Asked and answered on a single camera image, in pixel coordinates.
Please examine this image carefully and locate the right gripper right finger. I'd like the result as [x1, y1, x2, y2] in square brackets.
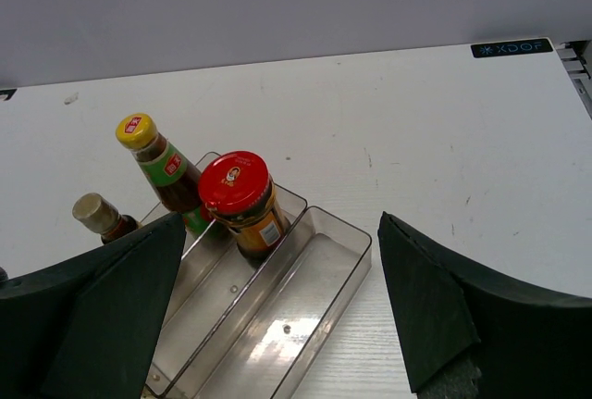
[377, 213, 591, 398]

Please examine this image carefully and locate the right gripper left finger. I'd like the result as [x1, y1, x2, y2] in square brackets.
[1, 213, 186, 398]

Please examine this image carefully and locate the small yellow label bottle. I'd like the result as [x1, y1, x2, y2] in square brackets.
[72, 193, 142, 244]

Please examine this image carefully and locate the green label sauce bottle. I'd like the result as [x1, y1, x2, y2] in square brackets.
[116, 113, 219, 238]

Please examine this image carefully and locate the red lid jar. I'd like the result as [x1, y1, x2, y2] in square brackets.
[198, 151, 290, 262]

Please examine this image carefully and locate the clear three-slot organizer tray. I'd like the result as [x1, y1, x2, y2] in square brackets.
[144, 188, 372, 398]

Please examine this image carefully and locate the blue corner label right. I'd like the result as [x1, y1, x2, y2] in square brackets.
[470, 38, 554, 58]

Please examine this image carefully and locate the aluminium table rail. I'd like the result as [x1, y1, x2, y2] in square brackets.
[556, 40, 592, 117]

